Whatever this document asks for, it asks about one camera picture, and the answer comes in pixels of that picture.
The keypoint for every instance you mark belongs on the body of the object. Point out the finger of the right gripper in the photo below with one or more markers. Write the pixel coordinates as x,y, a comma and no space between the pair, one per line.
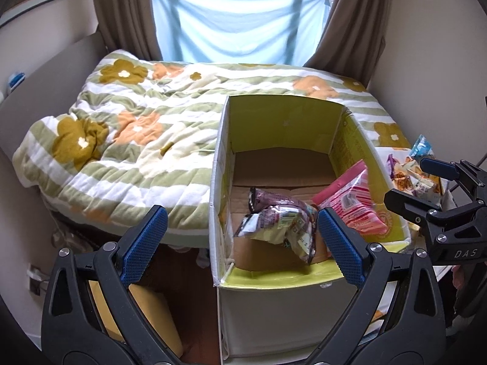
442,169
412,209

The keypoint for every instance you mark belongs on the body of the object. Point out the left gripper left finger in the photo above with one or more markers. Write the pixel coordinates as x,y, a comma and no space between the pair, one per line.
72,331

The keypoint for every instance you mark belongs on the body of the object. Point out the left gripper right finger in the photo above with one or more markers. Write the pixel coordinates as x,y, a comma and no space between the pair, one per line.
395,317

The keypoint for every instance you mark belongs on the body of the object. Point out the light blue snack bag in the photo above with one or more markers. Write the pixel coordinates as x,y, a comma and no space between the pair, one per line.
421,148

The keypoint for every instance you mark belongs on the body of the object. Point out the pink striped snack bag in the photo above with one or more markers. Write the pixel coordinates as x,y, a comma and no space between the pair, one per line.
350,198

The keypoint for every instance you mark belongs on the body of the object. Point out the yellow-green cardboard box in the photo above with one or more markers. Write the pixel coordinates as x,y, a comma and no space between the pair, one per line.
296,147

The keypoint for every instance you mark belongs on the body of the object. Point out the dark purple snack bag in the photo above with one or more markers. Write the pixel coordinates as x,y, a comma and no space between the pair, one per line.
279,219

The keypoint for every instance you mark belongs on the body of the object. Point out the person's right hand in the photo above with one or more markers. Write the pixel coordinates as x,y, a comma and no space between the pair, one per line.
458,276

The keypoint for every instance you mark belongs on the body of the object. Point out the orange white snack bag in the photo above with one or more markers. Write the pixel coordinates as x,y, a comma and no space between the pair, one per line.
408,177

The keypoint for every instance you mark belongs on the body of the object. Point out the white fruit-print sheet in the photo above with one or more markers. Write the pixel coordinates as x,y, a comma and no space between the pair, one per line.
273,307

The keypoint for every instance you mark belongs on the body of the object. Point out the right brown curtain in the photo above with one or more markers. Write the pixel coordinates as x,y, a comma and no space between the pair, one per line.
353,39

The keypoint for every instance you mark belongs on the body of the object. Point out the brown curtain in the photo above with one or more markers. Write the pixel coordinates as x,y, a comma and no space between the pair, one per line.
353,39
128,25

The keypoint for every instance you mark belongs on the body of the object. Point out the striped floral quilt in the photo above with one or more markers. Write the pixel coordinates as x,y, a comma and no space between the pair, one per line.
142,133

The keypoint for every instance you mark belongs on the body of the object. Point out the grey headboard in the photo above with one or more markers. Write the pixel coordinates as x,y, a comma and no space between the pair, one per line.
50,90

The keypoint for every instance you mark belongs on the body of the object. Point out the blue white object on headboard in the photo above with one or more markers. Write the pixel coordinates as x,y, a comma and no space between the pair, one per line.
14,81

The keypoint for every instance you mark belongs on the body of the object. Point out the light blue hanging cloth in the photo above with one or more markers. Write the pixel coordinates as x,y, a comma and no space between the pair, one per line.
240,31

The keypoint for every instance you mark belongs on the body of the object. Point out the left brown curtain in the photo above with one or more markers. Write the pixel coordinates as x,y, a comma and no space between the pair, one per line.
128,25

